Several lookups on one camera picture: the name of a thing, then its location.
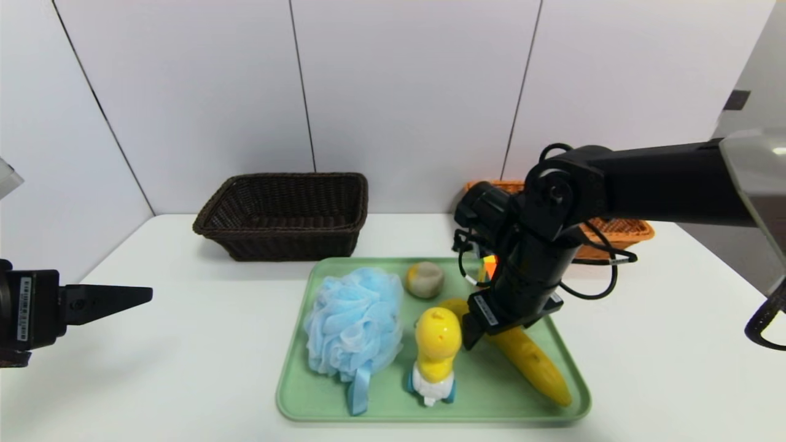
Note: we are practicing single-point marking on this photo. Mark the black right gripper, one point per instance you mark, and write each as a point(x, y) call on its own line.
point(488, 312)

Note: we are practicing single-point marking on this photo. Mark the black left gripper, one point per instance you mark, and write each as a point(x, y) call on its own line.
point(29, 309)

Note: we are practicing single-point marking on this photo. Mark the yellow duck toy car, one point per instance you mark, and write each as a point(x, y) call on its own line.
point(437, 334)

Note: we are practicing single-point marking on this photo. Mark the yellow banana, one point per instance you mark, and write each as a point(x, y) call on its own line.
point(534, 362)

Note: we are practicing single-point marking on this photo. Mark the multicoloured puzzle cube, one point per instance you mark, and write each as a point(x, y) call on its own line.
point(489, 265)

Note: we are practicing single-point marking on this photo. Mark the light blue mesh bath loofah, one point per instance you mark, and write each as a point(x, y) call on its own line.
point(350, 319)

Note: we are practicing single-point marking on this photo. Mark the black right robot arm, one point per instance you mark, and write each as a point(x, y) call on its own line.
point(663, 184)

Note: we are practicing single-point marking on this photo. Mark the orange wicker basket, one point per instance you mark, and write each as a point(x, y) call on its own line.
point(620, 230)

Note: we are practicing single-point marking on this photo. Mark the dark brown wicker basket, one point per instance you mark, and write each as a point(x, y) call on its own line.
point(288, 245)

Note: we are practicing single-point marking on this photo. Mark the round beige yellow bun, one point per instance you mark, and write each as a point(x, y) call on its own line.
point(425, 280)

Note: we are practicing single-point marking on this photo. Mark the light green plastic tray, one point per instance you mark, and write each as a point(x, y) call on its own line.
point(381, 399)

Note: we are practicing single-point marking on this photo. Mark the small black wall fixture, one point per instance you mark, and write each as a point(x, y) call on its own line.
point(737, 100)

